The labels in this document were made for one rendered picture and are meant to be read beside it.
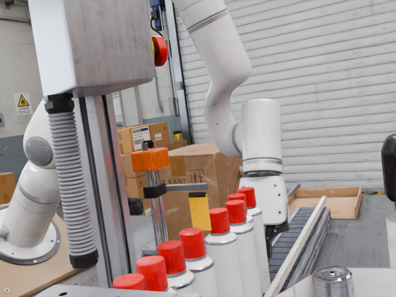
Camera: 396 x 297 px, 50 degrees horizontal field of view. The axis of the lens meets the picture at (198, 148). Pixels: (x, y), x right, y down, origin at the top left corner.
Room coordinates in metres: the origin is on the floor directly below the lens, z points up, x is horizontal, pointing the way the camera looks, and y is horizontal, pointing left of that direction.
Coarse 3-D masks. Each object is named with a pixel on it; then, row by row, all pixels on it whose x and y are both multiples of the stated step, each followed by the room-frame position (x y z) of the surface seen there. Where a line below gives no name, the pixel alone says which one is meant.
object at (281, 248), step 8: (304, 208) 1.36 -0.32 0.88; (312, 208) 1.35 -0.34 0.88; (296, 216) 1.28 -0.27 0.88; (304, 216) 1.27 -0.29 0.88; (320, 216) 1.25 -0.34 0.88; (296, 224) 1.20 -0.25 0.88; (304, 224) 1.19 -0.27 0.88; (288, 232) 1.14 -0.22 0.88; (296, 232) 1.13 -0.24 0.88; (312, 232) 1.11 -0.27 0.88; (280, 240) 1.08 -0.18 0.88; (288, 240) 1.07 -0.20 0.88; (272, 248) 1.03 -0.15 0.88; (280, 248) 1.02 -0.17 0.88; (288, 248) 1.01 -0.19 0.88; (304, 248) 1.00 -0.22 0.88; (272, 256) 0.97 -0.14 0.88; (280, 256) 0.97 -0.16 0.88; (272, 264) 0.93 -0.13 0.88; (280, 264) 0.92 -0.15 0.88; (296, 264) 0.91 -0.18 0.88; (272, 272) 0.88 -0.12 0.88; (272, 280) 0.84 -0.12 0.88; (288, 280) 0.83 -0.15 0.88
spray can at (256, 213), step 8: (240, 192) 0.79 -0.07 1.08; (248, 192) 0.78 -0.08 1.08; (248, 200) 0.78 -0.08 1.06; (248, 208) 0.78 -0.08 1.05; (256, 208) 0.79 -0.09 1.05; (256, 216) 0.78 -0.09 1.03; (256, 224) 0.78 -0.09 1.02; (256, 232) 0.77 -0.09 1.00; (264, 232) 0.79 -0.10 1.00; (256, 240) 0.77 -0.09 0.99; (264, 240) 0.79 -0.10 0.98; (264, 248) 0.78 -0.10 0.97; (264, 256) 0.78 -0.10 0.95; (264, 264) 0.78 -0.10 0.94; (264, 272) 0.78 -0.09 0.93; (264, 280) 0.78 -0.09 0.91; (264, 288) 0.77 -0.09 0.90
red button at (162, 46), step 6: (156, 36) 0.54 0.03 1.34; (156, 42) 0.53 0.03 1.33; (162, 42) 0.53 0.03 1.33; (156, 48) 0.53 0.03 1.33; (162, 48) 0.53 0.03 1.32; (168, 48) 0.54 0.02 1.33; (156, 54) 0.54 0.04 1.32; (162, 54) 0.53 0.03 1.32; (168, 54) 0.54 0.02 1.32; (156, 60) 0.54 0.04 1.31; (162, 60) 0.53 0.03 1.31; (156, 66) 0.54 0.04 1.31
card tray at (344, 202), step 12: (300, 192) 1.70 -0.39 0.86; (312, 192) 1.68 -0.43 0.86; (324, 192) 1.66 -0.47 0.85; (336, 192) 1.64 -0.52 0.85; (348, 192) 1.62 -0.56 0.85; (360, 192) 1.54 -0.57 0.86; (288, 204) 1.59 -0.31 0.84; (300, 204) 1.59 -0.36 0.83; (312, 204) 1.57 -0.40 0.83; (336, 204) 1.52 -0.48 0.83; (348, 204) 1.50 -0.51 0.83; (336, 216) 1.38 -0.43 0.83; (348, 216) 1.36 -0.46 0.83
